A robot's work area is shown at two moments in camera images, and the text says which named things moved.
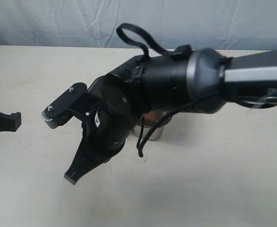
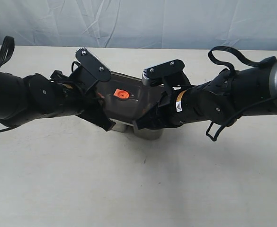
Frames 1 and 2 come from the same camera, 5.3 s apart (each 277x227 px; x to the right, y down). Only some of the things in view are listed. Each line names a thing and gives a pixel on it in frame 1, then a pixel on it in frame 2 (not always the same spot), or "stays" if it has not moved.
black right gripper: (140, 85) → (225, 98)
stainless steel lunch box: (156, 134) stays
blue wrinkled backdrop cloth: (246, 24) stays
